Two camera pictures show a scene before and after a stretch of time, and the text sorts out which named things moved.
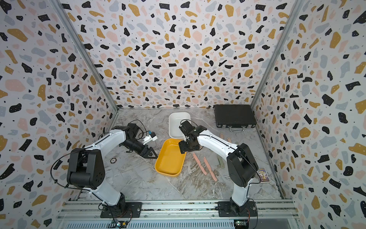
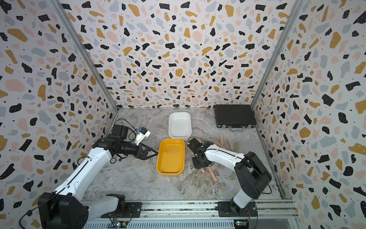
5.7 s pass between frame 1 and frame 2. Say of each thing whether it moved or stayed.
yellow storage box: stayed
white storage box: stayed
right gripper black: moved
